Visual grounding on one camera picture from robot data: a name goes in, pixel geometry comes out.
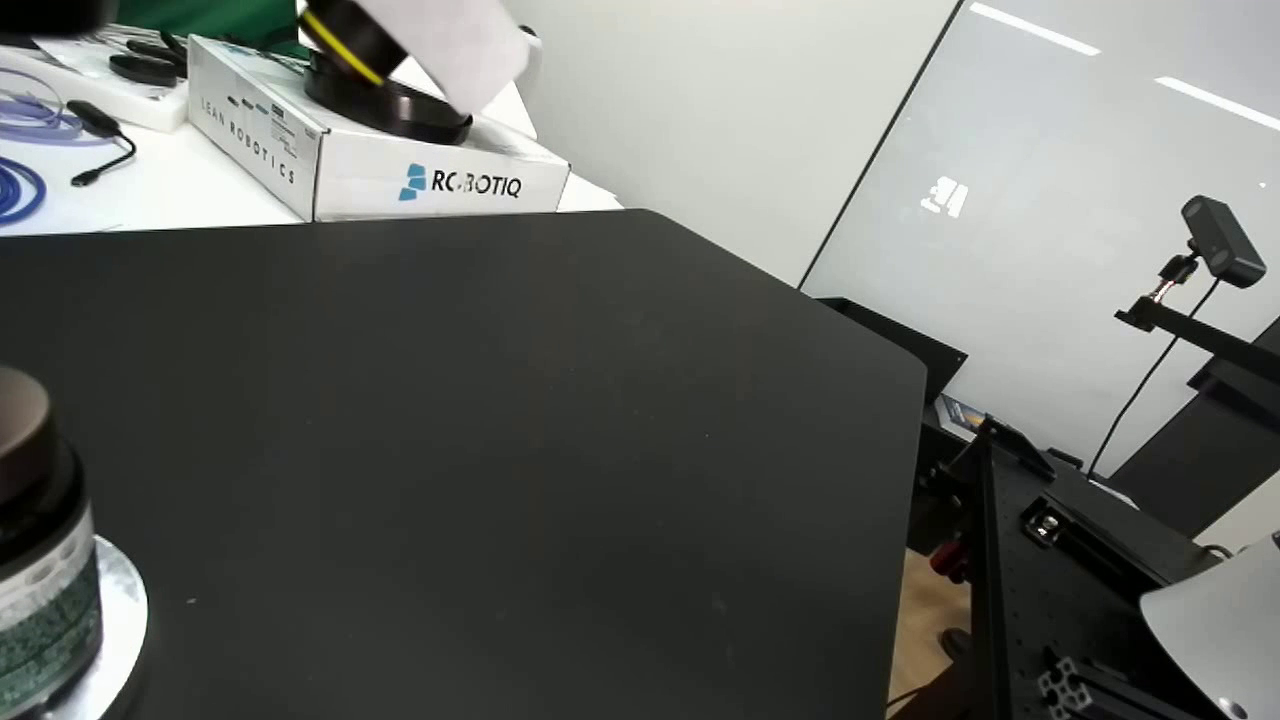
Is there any dark green bottle brown cap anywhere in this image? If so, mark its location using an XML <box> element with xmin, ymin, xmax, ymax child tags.
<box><xmin>0</xmin><ymin>360</ymin><xmax>107</xmax><ymax>720</ymax></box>

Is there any black flat panel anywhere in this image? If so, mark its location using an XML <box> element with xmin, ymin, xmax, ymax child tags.
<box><xmin>816</xmin><ymin>291</ymin><xmax>973</xmax><ymax>403</ymax></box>

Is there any white Robotiq cardboard box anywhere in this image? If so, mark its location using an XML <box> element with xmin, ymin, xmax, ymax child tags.
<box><xmin>184</xmin><ymin>32</ymin><xmax>571</xmax><ymax>227</ymax></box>

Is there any black round device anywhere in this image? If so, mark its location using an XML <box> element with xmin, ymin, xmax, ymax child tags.
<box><xmin>295</xmin><ymin>0</ymin><xmax>479</xmax><ymax>149</ymax></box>

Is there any white card sheet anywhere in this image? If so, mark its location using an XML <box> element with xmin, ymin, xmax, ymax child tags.
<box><xmin>374</xmin><ymin>0</ymin><xmax>535</xmax><ymax>117</ymax></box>

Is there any green cloth backdrop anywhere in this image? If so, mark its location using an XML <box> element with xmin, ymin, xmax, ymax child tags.
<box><xmin>112</xmin><ymin>0</ymin><xmax>303</xmax><ymax>45</ymax></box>

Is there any silver round disc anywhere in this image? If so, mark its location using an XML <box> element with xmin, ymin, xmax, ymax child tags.
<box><xmin>37</xmin><ymin>532</ymin><xmax>151</xmax><ymax>720</ymax></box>

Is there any grey curved metal shade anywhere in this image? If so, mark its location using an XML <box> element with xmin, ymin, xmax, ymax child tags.
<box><xmin>1135</xmin><ymin>537</ymin><xmax>1280</xmax><ymax>720</ymax></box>

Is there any black aluminium frame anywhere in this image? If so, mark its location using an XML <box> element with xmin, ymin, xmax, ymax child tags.
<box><xmin>918</xmin><ymin>414</ymin><xmax>1238</xmax><ymax>720</ymax></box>

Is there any black camera cable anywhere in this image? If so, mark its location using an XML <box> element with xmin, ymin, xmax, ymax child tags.
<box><xmin>1083</xmin><ymin>252</ymin><xmax>1223</xmax><ymax>480</ymax></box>

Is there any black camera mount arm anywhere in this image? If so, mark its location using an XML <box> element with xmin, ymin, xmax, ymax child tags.
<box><xmin>1115</xmin><ymin>291</ymin><xmax>1280</xmax><ymax>433</ymax></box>

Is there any black camera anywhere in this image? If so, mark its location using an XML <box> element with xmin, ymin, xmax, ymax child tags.
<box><xmin>1176</xmin><ymin>193</ymin><xmax>1273</xmax><ymax>291</ymax></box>

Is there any black cable with plug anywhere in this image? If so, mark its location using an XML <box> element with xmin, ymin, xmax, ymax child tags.
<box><xmin>64</xmin><ymin>94</ymin><xmax>145</xmax><ymax>193</ymax></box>

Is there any blue coiled cable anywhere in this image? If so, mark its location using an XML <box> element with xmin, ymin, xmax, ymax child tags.
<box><xmin>0</xmin><ymin>93</ymin><xmax>89</xmax><ymax>230</ymax></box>

